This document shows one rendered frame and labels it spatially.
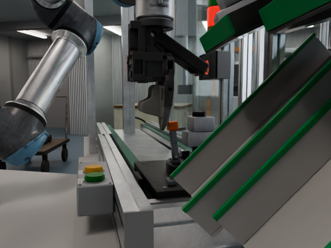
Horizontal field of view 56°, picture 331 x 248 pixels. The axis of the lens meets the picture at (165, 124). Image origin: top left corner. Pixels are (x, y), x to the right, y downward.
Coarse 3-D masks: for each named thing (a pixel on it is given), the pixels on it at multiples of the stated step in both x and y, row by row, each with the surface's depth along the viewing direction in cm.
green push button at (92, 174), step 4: (92, 172) 64; (96, 172) 64; (100, 172) 64; (84, 176) 62; (88, 176) 61; (92, 176) 61; (96, 176) 61; (100, 176) 61; (104, 176) 62; (88, 180) 60; (92, 180) 60; (96, 180) 60; (100, 180) 61
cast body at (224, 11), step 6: (216, 0) 37; (222, 0) 33; (228, 0) 33; (234, 0) 33; (240, 0) 33; (246, 0) 33; (252, 0) 33; (222, 6) 35; (228, 6) 33; (234, 6) 33; (240, 6) 33; (222, 12) 33; (228, 12) 33; (216, 18) 34
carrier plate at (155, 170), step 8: (152, 160) 76; (160, 160) 76; (136, 168) 71; (144, 168) 68; (152, 168) 68; (160, 168) 68; (144, 176) 62; (152, 176) 61; (160, 176) 61; (168, 176) 61; (144, 184) 62; (152, 184) 56; (160, 184) 56; (152, 192) 55; (160, 192) 52; (168, 192) 52; (176, 192) 53; (184, 192) 53
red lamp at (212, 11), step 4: (208, 8) 83; (212, 8) 82; (216, 8) 81; (208, 12) 83; (212, 12) 82; (216, 12) 81; (208, 16) 83; (212, 16) 82; (208, 20) 83; (212, 20) 82; (208, 24) 83; (212, 24) 82
